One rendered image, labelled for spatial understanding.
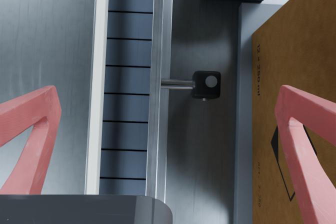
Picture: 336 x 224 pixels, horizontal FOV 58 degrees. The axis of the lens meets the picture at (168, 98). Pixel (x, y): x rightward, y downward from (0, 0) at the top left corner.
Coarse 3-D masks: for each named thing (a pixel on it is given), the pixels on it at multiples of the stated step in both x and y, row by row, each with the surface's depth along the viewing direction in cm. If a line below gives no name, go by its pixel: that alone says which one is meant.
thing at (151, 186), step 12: (156, 0) 34; (156, 12) 34; (156, 24) 34; (156, 36) 34; (156, 48) 34; (156, 60) 34; (156, 72) 34; (156, 84) 34; (156, 96) 34; (156, 108) 34; (156, 120) 33; (156, 132) 33; (156, 144) 33; (156, 156) 33; (156, 168) 33; (156, 180) 33
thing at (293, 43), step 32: (288, 0) 32; (320, 0) 25; (256, 32) 43; (288, 32) 32; (320, 32) 25; (256, 64) 43; (288, 64) 32; (320, 64) 25; (256, 96) 42; (320, 96) 25; (256, 128) 42; (256, 160) 42; (320, 160) 25; (256, 192) 42; (288, 192) 31
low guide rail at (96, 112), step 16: (96, 0) 39; (96, 16) 39; (96, 32) 39; (96, 48) 39; (96, 64) 38; (96, 80) 38; (96, 96) 38; (96, 112) 38; (96, 128) 38; (96, 144) 38; (96, 160) 38; (96, 176) 38; (96, 192) 38
